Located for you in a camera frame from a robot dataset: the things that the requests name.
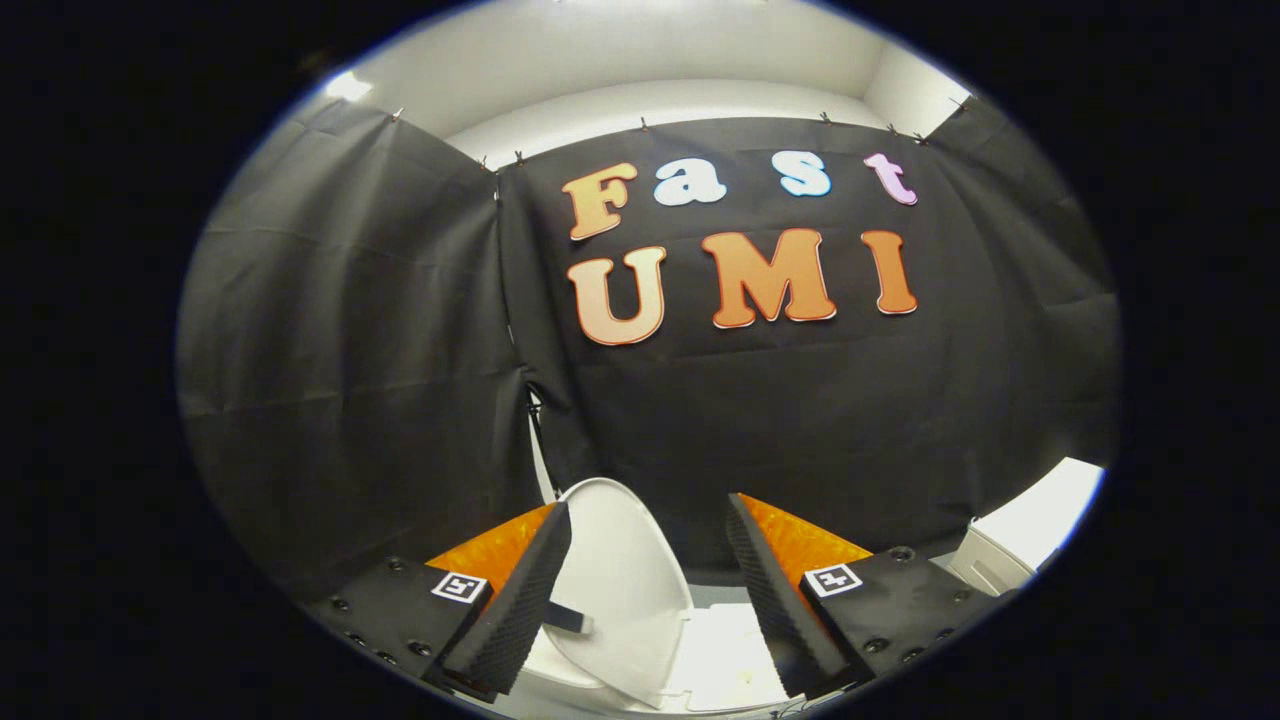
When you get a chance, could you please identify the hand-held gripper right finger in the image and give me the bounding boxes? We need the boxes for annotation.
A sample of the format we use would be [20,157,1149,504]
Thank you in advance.
[725,492,1016,701]

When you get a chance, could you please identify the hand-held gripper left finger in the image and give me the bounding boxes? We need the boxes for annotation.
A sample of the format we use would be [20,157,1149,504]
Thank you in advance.
[305,500,574,704]

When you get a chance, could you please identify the black backdrop cloth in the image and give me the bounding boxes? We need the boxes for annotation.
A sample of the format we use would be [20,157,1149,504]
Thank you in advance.
[178,95,1121,601]

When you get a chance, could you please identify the white drawer cabinet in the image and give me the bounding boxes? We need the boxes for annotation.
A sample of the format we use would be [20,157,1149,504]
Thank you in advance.
[945,457,1106,598]

